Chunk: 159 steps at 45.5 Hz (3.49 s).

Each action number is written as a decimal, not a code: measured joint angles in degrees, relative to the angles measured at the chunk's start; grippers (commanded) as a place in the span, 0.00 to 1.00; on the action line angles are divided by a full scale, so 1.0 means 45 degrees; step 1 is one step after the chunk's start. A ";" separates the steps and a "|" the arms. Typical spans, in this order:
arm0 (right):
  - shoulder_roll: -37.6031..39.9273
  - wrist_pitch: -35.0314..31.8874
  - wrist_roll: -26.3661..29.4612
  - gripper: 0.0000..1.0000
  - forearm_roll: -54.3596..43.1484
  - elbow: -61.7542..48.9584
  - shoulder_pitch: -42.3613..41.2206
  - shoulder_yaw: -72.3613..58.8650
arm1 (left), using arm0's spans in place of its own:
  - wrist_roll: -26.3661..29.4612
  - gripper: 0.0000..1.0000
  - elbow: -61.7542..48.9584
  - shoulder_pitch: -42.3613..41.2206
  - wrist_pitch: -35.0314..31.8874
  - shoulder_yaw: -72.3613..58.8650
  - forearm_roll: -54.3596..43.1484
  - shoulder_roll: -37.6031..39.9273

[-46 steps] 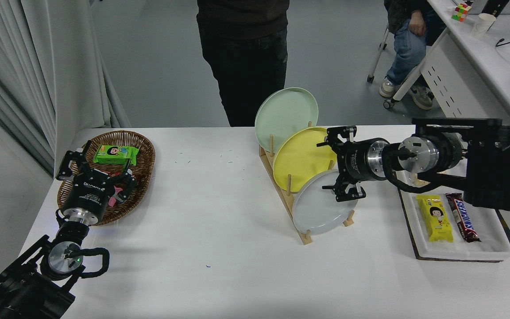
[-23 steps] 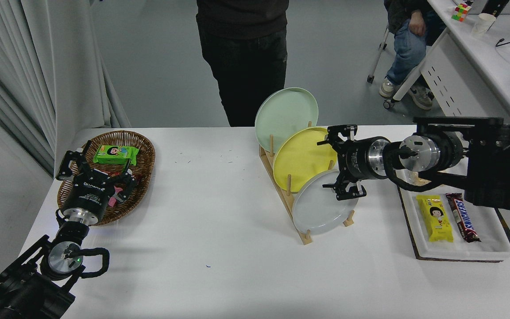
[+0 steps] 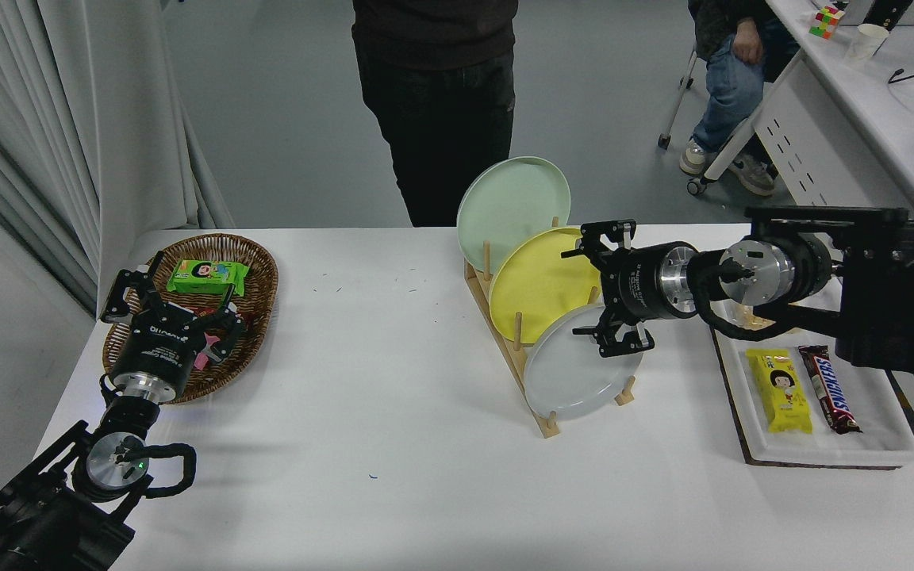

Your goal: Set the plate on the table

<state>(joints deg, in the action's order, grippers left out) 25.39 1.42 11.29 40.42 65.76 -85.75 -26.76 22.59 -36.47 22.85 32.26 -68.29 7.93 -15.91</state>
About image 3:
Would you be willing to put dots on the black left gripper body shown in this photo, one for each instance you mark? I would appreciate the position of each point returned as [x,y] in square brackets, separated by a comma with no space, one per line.
[157,349]

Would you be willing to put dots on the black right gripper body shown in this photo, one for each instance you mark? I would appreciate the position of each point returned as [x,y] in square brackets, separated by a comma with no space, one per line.
[633,281]

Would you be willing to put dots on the grey plate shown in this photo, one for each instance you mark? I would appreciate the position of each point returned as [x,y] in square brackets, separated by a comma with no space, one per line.
[576,385]

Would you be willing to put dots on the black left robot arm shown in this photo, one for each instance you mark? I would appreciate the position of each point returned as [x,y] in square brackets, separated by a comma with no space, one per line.
[44,523]

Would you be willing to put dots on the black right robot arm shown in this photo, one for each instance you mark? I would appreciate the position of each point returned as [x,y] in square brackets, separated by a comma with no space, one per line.
[893,293]

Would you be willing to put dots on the yellow plate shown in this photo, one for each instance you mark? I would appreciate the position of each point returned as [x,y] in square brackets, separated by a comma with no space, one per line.
[536,285]

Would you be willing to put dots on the pale green plate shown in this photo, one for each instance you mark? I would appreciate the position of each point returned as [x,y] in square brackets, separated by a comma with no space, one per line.
[508,202]

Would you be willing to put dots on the wooden plate rack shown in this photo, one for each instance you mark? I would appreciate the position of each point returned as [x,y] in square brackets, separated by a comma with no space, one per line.
[505,341]

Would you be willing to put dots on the seated person's hand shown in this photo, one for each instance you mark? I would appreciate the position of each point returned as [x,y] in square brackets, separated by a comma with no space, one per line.
[749,41]

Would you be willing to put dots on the pink snack wrapper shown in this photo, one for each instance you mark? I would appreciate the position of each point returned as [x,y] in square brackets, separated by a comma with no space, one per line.
[203,361]

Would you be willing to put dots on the green snack pack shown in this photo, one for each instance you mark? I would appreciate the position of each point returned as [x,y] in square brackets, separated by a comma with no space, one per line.
[207,277]

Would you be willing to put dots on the brown wicker basket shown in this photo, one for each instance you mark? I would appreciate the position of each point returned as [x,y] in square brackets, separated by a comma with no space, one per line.
[259,277]

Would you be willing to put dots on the clear pack of biscuits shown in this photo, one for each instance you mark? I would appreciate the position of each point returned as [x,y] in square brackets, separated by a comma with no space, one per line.
[750,320]

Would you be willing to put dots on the yellow snack bar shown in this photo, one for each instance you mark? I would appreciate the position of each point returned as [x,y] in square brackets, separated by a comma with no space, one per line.
[781,392]

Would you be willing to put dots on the grey curtain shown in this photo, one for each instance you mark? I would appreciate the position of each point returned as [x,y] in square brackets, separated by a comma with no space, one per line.
[68,119]

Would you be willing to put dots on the seated person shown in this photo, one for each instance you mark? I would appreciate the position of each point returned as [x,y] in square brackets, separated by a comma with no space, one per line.
[731,87]

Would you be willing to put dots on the standing person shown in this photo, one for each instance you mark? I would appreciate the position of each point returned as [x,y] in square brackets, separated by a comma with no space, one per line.
[441,119]

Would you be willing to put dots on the brown Snickers bar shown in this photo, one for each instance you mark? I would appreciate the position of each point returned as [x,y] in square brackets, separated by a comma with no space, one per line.
[828,388]

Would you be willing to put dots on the white rectangular tray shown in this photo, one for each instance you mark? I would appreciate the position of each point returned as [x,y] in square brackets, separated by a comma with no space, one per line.
[877,428]

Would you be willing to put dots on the white desk with perforated panel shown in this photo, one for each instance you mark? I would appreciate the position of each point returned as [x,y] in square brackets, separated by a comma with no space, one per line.
[862,119]

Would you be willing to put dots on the colourful puzzle cube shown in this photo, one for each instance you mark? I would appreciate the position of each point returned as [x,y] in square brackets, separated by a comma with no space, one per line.
[826,22]

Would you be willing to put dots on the white paper cup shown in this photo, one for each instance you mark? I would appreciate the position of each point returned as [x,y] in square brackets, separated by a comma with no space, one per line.
[865,44]

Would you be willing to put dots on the white chair frame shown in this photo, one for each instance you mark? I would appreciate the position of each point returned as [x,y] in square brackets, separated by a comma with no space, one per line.
[677,99]

